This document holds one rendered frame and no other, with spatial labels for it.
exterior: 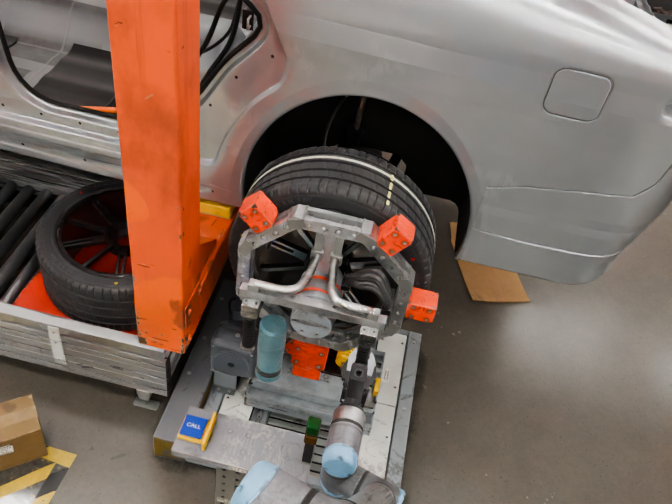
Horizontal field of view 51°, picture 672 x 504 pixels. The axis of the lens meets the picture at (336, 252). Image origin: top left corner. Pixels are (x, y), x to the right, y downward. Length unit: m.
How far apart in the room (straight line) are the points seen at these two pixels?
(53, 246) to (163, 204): 0.95
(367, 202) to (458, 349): 1.39
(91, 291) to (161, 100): 1.09
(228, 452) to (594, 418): 1.67
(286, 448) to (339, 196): 0.82
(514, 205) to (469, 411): 1.05
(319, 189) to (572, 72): 0.78
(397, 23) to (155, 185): 0.81
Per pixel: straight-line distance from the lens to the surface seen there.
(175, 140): 1.80
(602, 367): 3.49
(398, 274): 2.07
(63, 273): 2.72
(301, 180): 2.07
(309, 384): 2.72
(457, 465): 2.92
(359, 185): 2.06
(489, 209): 2.39
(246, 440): 2.31
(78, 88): 3.12
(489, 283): 3.60
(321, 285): 2.09
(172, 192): 1.91
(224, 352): 2.59
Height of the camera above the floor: 2.44
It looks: 44 degrees down
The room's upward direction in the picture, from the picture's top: 11 degrees clockwise
